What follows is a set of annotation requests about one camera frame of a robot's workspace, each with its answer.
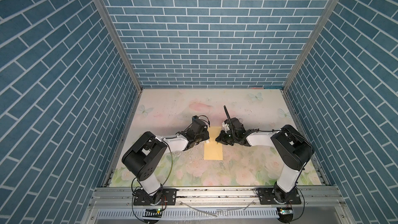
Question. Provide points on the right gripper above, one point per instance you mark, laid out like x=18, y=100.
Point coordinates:
x=221, y=139

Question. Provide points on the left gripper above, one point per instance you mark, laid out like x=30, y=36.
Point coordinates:
x=206, y=135

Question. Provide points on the yellow envelope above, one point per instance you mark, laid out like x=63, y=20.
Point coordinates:
x=213, y=150

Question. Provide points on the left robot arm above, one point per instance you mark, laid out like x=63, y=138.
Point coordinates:
x=142, y=158

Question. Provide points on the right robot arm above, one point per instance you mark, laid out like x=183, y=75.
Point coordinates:
x=294, y=149

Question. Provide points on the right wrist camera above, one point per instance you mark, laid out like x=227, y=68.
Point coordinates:
x=226, y=127

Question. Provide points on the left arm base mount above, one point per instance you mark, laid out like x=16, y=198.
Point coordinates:
x=165, y=196

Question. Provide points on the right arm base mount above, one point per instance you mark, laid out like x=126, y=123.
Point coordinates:
x=271, y=195

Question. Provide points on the white vented cable duct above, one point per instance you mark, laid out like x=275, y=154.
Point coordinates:
x=189, y=214

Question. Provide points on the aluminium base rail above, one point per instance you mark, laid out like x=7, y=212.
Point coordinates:
x=320, y=205

